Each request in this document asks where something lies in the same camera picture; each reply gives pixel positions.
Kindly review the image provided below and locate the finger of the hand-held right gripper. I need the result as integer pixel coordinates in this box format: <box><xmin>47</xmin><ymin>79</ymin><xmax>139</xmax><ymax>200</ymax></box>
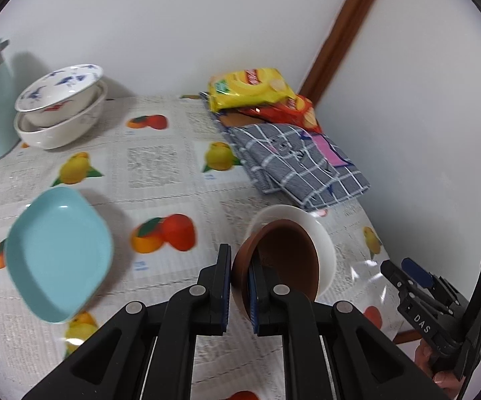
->
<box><xmin>402</xmin><ymin>258</ymin><xmax>433</xmax><ymax>288</ymax></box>
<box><xmin>380</xmin><ymin>259</ymin><xmax>412</xmax><ymax>296</ymax></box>

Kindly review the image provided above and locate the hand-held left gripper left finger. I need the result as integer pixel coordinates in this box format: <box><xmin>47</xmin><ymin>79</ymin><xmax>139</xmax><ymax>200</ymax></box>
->
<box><xmin>21</xmin><ymin>243</ymin><xmax>233</xmax><ymax>400</ymax></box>

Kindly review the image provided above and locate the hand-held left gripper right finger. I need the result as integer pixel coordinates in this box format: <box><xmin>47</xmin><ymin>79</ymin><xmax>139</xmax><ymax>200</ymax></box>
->
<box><xmin>247</xmin><ymin>254</ymin><xmax>454</xmax><ymax>400</ymax></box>

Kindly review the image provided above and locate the small brown bowl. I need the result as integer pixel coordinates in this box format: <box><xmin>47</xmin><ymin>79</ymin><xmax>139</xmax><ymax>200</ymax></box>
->
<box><xmin>231</xmin><ymin>219</ymin><xmax>321</xmax><ymax>321</ymax></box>

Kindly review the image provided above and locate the plain white bowl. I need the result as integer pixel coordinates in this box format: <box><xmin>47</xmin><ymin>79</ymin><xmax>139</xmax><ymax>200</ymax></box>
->
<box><xmin>232</xmin><ymin>204</ymin><xmax>336</xmax><ymax>321</ymax></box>

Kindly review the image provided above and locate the light blue square plate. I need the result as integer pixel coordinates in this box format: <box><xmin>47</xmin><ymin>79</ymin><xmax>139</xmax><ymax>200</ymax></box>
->
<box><xmin>4</xmin><ymin>187</ymin><xmax>114</xmax><ymax>324</ymax></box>

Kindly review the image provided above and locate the person's right hand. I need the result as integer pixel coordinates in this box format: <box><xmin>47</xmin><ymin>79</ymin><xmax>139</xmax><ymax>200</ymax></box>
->
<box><xmin>415</xmin><ymin>337</ymin><xmax>465</xmax><ymax>398</ymax></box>

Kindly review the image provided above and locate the brown wooden baseboard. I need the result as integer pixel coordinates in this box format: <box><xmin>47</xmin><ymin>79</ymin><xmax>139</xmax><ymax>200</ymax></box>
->
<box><xmin>394</xmin><ymin>328</ymin><xmax>425</xmax><ymax>345</ymax></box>

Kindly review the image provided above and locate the grey checked cloth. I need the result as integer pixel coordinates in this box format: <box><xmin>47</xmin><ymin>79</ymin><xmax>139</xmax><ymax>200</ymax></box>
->
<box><xmin>200</xmin><ymin>91</ymin><xmax>370</xmax><ymax>212</ymax></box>

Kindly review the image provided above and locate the fruit print tablecloth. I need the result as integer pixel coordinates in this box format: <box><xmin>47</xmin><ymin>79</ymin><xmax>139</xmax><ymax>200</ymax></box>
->
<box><xmin>0</xmin><ymin>94</ymin><xmax>410</xmax><ymax>400</ymax></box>

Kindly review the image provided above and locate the red chip bag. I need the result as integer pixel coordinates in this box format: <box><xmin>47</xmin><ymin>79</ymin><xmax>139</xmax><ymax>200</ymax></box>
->
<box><xmin>240</xmin><ymin>95</ymin><xmax>321</xmax><ymax>134</ymax></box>

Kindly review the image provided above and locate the yellow chip bag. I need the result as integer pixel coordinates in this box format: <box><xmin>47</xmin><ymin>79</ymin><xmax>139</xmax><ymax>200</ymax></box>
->
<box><xmin>208</xmin><ymin>68</ymin><xmax>296</xmax><ymax>113</ymax></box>

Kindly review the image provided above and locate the large white bowl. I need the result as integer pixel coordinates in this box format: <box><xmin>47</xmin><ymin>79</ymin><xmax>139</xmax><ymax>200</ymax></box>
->
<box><xmin>13</xmin><ymin>80</ymin><xmax>108</xmax><ymax>151</ymax></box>

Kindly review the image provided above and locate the blue patterned white bowl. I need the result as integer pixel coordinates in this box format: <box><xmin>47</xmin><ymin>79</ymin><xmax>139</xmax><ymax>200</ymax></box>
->
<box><xmin>14</xmin><ymin>64</ymin><xmax>104</xmax><ymax>128</ymax></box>

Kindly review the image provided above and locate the brown wooden door frame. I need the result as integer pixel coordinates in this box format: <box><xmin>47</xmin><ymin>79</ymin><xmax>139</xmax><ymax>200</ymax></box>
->
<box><xmin>297</xmin><ymin>0</ymin><xmax>391</xmax><ymax>103</ymax></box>

